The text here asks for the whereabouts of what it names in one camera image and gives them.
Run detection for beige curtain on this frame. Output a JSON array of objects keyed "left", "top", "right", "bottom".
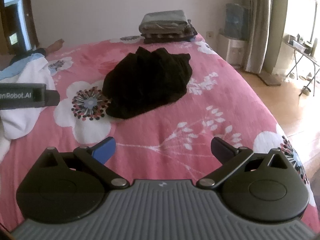
[{"left": 244, "top": 0, "right": 273, "bottom": 74}]

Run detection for brown floor mat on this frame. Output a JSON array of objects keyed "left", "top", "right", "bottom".
[{"left": 260, "top": 74, "right": 283, "bottom": 85}]

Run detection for blue water bottle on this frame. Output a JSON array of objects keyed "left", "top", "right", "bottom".
[{"left": 225, "top": 3, "right": 250, "bottom": 40}]

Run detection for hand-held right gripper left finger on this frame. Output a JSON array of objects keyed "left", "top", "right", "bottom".
[{"left": 40, "top": 137, "right": 130, "bottom": 189}]

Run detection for white water dispenser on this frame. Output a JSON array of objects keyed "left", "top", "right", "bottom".
[{"left": 217, "top": 29, "right": 247, "bottom": 68}]

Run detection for folding metal table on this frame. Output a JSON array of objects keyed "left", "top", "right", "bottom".
[{"left": 284, "top": 34, "right": 320, "bottom": 97}]

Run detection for dark patterned folded clothes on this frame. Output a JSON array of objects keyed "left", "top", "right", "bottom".
[{"left": 142, "top": 20, "right": 198, "bottom": 44}]

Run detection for dark door frame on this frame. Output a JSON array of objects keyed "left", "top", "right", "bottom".
[{"left": 21, "top": 0, "right": 39, "bottom": 50}]

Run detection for light blue cloth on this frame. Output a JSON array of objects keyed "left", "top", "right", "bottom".
[{"left": 0, "top": 54, "right": 38, "bottom": 80}]

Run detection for black printed t-shirt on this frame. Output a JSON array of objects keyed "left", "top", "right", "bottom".
[{"left": 102, "top": 46, "right": 193, "bottom": 120}]

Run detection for white cloth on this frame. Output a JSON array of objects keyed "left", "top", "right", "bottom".
[{"left": 0, "top": 55, "right": 57, "bottom": 140}]

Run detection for pink floral blanket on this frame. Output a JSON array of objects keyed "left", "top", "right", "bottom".
[{"left": 0, "top": 34, "right": 313, "bottom": 233}]

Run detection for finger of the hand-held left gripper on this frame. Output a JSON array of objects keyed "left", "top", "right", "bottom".
[{"left": 45, "top": 89, "right": 60, "bottom": 107}]

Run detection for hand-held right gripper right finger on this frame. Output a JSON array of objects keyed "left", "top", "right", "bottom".
[{"left": 196, "top": 137, "right": 290, "bottom": 190}]

